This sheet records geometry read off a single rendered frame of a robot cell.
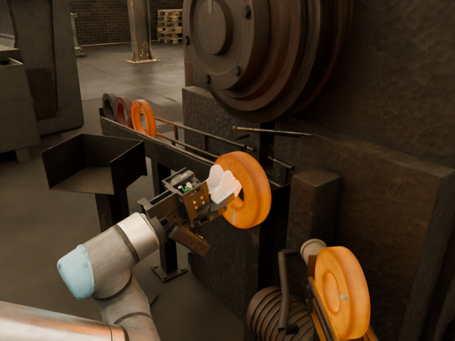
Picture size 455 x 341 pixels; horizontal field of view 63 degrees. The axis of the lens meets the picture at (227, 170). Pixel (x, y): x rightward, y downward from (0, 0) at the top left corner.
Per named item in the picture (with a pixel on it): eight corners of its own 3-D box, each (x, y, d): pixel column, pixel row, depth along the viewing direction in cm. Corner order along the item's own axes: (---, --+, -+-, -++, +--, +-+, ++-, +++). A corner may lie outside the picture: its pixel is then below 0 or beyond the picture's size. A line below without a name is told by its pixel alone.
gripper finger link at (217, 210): (238, 195, 69) (200, 220, 65) (240, 201, 70) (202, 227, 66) (223, 186, 72) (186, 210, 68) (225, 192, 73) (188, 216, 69)
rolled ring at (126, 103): (126, 97, 163) (133, 96, 165) (112, 95, 178) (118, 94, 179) (133, 138, 169) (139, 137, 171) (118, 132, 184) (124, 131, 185)
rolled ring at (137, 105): (126, 106, 167) (133, 105, 169) (138, 146, 168) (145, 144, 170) (141, 95, 152) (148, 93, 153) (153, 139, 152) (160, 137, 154)
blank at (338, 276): (335, 325, 72) (319, 327, 72) (326, 244, 75) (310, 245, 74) (378, 350, 57) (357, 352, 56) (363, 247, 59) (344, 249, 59)
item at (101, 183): (107, 283, 168) (81, 132, 138) (159, 296, 161) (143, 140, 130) (78, 316, 151) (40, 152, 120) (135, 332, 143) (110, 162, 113)
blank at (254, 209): (221, 143, 79) (208, 147, 77) (273, 160, 67) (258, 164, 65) (223, 210, 84) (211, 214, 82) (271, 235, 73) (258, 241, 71)
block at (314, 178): (311, 241, 103) (319, 162, 93) (334, 256, 97) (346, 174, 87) (283, 256, 97) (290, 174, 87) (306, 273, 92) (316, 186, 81)
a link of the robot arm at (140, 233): (145, 269, 62) (125, 245, 68) (168, 253, 64) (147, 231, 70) (129, 237, 58) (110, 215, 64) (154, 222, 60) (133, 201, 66)
